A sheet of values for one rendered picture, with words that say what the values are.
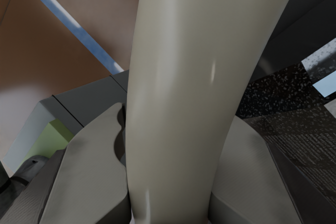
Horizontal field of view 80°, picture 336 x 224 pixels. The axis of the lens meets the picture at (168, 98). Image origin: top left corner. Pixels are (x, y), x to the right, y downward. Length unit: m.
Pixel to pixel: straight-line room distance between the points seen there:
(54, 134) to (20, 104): 1.69
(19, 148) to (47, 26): 1.18
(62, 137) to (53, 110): 0.11
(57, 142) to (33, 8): 1.43
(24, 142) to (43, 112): 0.18
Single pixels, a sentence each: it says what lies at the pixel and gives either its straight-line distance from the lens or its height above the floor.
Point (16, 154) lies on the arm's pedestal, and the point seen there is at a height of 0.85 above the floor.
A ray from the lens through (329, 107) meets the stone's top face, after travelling 0.56.
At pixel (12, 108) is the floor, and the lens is 2.52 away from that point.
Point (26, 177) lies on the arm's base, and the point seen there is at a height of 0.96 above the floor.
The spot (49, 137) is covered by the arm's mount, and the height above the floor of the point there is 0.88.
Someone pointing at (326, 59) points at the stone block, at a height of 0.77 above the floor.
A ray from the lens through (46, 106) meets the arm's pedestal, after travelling 0.78.
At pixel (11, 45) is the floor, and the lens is 2.27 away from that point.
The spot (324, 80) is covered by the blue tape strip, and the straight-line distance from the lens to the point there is 0.57.
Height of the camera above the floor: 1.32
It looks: 65 degrees down
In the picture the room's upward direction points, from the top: 135 degrees counter-clockwise
